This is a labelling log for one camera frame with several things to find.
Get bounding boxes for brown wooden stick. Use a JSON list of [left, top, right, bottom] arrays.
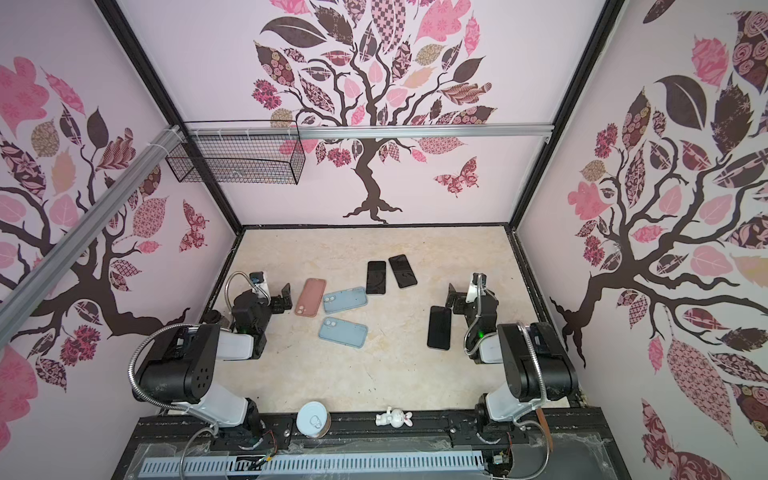
[[536, 408, 554, 453]]

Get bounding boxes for black wire basket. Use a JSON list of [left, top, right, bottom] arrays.
[[165, 120, 306, 185]]

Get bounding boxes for white rabbit figurine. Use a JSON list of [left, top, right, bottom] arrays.
[[375, 407, 413, 428]]

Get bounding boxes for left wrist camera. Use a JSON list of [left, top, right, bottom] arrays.
[[248, 271, 270, 298]]

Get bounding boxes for aluminium rail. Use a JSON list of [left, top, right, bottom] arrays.
[[1, 126, 183, 345], [187, 123, 554, 140]]

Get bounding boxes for white slotted cable duct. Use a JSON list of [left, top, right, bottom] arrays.
[[134, 451, 485, 479]]

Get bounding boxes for left aluminium rail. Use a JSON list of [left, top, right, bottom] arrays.
[[1, 126, 183, 345]]

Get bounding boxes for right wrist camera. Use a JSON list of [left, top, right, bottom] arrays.
[[471, 272, 487, 297]]

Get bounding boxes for black phone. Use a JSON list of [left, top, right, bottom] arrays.
[[427, 306, 452, 351], [388, 254, 418, 289], [365, 260, 387, 295]]

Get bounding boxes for light blue phone case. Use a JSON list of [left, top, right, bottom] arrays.
[[323, 287, 368, 315], [318, 317, 368, 349]]

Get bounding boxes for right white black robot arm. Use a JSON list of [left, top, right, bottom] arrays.
[[446, 274, 578, 424]]

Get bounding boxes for pink phone case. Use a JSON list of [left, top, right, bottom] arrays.
[[294, 278, 327, 318]]

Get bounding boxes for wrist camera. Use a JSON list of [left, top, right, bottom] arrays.
[[248, 271, 270, 298], [471, 272, 487, 297]]

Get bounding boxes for back aluminium rail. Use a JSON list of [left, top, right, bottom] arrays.
[[187, 123, 554, 140]]

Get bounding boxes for white round can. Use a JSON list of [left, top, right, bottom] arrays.
[[296, 401, 331, 439]]

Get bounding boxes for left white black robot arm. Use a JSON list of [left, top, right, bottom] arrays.
[[128, 284, 293, 437]]

